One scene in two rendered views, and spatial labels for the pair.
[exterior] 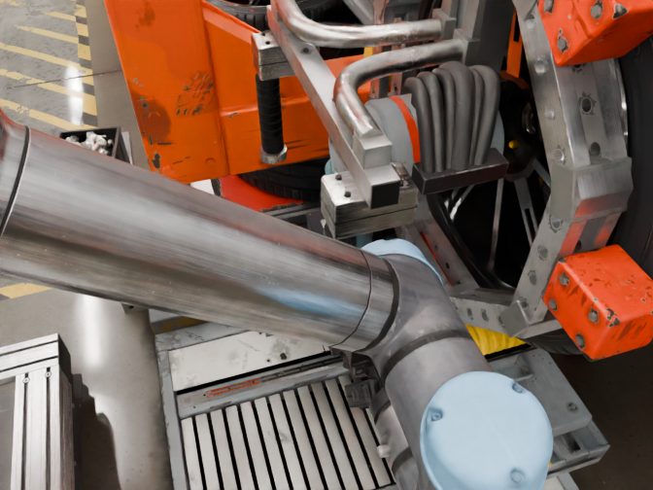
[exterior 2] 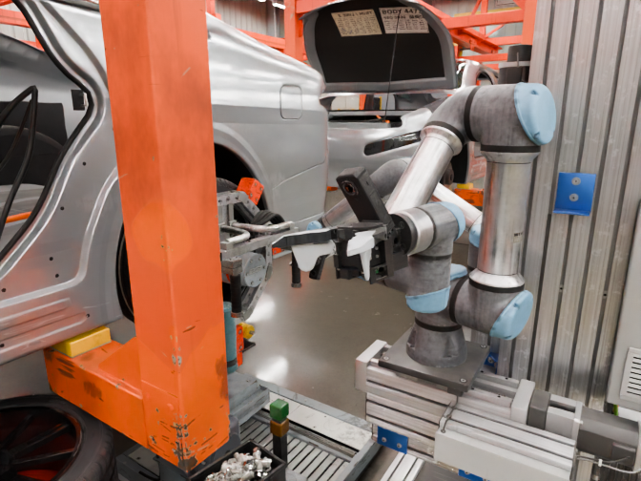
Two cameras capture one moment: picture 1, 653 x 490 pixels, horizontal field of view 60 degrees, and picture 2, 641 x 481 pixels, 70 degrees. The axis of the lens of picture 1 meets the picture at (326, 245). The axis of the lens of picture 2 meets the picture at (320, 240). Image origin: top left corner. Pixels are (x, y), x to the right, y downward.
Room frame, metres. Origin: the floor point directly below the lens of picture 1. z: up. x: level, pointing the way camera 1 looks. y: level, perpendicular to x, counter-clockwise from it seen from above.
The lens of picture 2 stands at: (1.46, 1.40, 1.40)
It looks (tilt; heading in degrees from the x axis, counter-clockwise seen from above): 15 degrees down; 231
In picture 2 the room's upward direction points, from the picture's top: straight up
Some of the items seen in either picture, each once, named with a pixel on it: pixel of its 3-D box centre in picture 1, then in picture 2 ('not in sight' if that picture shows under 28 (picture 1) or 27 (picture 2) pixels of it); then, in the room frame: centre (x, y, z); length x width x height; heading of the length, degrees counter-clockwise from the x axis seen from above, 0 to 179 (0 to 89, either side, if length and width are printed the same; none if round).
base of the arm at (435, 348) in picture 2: not in sight; (437, 334); (0.56, 0.75, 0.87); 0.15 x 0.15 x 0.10
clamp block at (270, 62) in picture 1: (286, 52); (228, 263); (0.78, 0.06, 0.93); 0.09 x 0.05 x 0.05; 107
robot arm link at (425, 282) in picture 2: not in sight; (420, 277); (0.82, 0.89, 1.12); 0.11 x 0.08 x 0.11; 95
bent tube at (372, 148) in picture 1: (425, 62); (260, 217); (0.54, -0.10, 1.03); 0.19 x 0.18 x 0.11; 107
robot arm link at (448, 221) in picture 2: not in sight; (432, 226); (0.81, 0.91, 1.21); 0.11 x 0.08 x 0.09; 5
